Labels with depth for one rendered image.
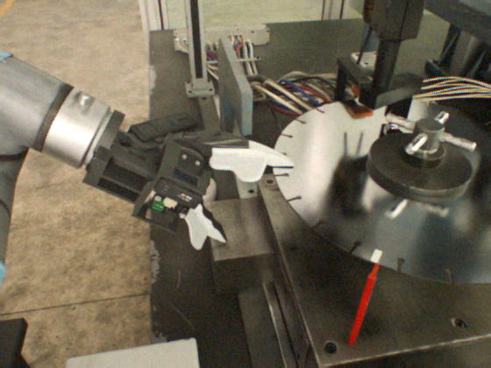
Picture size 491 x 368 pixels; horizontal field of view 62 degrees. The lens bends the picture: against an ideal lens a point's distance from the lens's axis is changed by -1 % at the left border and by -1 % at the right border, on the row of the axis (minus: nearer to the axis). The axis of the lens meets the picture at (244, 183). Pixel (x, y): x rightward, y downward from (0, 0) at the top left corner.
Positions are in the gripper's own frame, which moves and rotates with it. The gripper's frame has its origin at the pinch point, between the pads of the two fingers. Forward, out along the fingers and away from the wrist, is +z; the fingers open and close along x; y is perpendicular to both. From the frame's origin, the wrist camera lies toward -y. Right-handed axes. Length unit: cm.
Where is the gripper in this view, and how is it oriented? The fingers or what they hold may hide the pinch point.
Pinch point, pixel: (258, 201)
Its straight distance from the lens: 51.2
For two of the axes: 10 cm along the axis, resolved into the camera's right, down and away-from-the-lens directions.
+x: 5.3, -6.5, -5.5
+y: -0.2, 6.4, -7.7
